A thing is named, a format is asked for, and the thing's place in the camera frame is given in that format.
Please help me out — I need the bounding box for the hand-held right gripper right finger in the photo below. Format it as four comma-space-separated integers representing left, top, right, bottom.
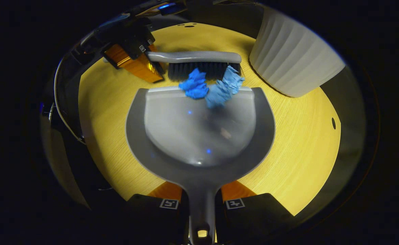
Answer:
215, 180, 295, 245

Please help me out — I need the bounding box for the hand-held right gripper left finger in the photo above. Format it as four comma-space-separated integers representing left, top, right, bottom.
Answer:
126, 181, 190, 245

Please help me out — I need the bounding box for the small grey broom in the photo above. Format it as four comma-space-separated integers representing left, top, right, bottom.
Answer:
145, 51, 243, 82

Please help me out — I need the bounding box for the blue paper trash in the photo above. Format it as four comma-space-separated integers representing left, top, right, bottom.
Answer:
179, 68, 210, 100
205, 65, 245, 109

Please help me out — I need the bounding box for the grey plastic dustpan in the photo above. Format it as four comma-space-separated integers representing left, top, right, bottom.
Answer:
125, 86, 276, 245

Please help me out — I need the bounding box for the white ribbed garbage bin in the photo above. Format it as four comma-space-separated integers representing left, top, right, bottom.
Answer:
249, 6, 346, 98

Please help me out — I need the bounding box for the thin gripper cable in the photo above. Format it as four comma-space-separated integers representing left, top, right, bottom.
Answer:
53, 55, 86, 146

